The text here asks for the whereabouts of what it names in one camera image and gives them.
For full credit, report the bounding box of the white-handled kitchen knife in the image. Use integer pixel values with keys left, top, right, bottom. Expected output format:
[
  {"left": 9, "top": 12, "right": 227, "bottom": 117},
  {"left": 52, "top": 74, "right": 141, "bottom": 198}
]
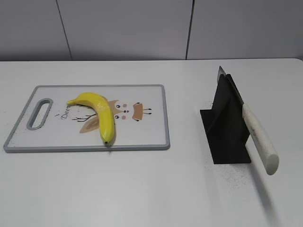
[{"left": 217, "top": 66, "right": 279, "bottom": 175}]

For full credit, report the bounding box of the yellow plastic banana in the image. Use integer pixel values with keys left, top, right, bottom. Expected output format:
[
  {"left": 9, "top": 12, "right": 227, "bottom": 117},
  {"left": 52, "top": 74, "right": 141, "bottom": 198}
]
[{"left": 66, "top": 92, "right": 116, "bottom": 146}]

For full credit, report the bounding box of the white grey-rimmed cutting board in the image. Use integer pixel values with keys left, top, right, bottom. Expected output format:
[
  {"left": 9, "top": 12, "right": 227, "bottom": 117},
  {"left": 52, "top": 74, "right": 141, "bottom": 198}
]
[{"left": 3, "top": 84, "right": 170, "bottom": 153}]

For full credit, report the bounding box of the black knife stand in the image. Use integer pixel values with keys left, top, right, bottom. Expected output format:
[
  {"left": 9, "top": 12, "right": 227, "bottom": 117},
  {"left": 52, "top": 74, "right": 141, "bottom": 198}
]
[{"left": 200, "top": 74, "right": 251, "bottom": 164}]

